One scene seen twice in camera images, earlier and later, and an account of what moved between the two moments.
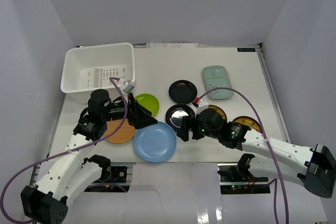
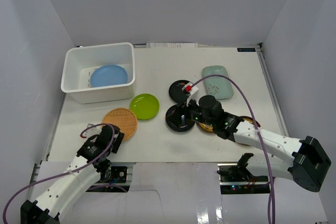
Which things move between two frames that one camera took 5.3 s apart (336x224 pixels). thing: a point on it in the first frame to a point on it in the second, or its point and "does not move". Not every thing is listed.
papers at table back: (171, 45) does not move
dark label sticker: (246, 50) does not move
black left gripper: (132, 111) to (118, 141)
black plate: (182, 92) does not move
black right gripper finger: (184, 133) to (181, 116)
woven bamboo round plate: (125, 132) does not move
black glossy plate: (175, 115) does not move
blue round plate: (156, 142) to (107, 75)
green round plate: (149, 102) does not move
